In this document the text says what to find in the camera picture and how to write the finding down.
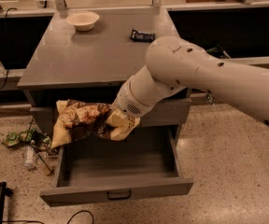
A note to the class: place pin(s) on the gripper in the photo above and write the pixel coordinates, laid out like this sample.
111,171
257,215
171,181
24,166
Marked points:
127,103

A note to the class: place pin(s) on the brown chip bag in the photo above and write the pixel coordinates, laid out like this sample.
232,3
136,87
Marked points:
77,120

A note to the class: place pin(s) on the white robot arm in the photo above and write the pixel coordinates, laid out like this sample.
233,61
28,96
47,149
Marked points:
173,64

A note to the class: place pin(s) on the open grey lower drawer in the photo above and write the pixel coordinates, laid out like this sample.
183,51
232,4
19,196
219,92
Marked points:
94,170

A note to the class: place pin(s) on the closed grey upper drawer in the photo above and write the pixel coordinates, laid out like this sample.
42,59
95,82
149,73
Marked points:
166,113

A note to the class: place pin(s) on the grey drawer cabinet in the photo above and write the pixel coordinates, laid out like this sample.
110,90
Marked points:
87,66

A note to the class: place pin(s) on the dark snack bar wrapper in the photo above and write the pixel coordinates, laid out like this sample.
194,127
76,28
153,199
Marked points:
137,36

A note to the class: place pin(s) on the clear plastic cup on floor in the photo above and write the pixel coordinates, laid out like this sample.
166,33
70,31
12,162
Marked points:
42,163

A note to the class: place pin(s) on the plastic bottle on floor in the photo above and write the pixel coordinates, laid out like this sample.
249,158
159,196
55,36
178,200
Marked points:
29,158

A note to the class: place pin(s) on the beige paper bowl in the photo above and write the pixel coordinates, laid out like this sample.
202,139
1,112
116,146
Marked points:
83,21

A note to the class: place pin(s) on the green object behind rail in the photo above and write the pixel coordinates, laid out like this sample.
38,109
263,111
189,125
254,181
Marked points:
218,51

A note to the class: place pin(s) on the grey metal rail frame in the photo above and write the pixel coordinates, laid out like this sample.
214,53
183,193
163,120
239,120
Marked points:
242,29

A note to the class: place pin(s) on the black stand post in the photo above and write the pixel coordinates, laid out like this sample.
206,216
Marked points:
5,191

